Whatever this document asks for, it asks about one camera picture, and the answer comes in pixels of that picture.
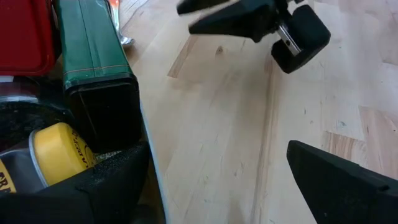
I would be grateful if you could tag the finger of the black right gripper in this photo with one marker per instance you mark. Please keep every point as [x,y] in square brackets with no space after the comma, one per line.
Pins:
[199,6]
[245,21]

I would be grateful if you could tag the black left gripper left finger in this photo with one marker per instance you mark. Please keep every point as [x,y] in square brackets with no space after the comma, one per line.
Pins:
[93,199]

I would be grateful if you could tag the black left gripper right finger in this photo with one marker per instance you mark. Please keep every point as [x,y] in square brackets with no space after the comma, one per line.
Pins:
[348,193]

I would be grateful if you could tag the black spice can yellow lid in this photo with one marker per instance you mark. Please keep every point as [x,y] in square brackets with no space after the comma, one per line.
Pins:
[59,152]

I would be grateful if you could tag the glass spice jar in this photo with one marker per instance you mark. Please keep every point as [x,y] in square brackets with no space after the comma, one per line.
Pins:
[21,121]

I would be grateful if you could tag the green rectangular tin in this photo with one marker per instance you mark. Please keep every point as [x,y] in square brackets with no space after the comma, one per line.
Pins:
[93,46]

